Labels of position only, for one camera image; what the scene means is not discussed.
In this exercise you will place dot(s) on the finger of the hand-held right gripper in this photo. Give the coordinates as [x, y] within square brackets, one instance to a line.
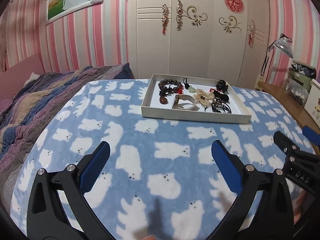
[283, 141]
[311, 135]

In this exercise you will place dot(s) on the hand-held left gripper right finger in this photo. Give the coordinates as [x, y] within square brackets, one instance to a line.
[226, 167]

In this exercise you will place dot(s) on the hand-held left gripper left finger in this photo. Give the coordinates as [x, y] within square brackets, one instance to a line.
[93, 170]

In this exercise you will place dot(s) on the wide pale bangle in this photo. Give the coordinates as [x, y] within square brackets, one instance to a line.
[187, 105]

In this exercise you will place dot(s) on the cream flower hair clip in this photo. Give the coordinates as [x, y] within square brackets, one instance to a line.
[203, 96]

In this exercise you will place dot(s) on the white shallow tray box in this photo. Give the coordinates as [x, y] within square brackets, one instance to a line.
[155, 108]

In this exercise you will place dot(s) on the person's right hand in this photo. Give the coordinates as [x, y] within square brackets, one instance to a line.
[298, 205]

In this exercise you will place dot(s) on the white cartoon box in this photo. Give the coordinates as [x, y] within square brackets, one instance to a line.
[313, 100]

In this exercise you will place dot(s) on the wooden side desk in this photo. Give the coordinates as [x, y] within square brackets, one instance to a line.
[280, 92]

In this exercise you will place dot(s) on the green storage bag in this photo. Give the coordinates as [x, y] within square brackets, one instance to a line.
[300, 82]

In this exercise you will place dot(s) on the blue bear print blanket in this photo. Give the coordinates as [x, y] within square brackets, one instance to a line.
[150, 155]

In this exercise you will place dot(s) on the black hair ornament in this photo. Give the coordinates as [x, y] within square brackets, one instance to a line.
[222, 85]

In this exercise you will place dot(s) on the striped purple blue quilt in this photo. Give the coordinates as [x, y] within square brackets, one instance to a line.
[37, 105]

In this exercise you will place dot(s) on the clamp desk lamp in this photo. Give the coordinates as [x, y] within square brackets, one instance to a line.
[283, 46]

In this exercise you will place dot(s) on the white pillow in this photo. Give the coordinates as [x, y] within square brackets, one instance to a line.
[33, 76]

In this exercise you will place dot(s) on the white wardrobe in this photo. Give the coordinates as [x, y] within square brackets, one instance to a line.
[200, 50]

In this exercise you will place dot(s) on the pink headboard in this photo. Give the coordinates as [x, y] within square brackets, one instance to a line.
[22, 67]

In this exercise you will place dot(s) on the red paper-cut decoration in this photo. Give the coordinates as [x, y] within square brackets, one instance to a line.
[233, 3]

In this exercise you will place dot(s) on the framed wedding photo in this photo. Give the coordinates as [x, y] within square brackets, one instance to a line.
[72, 0]

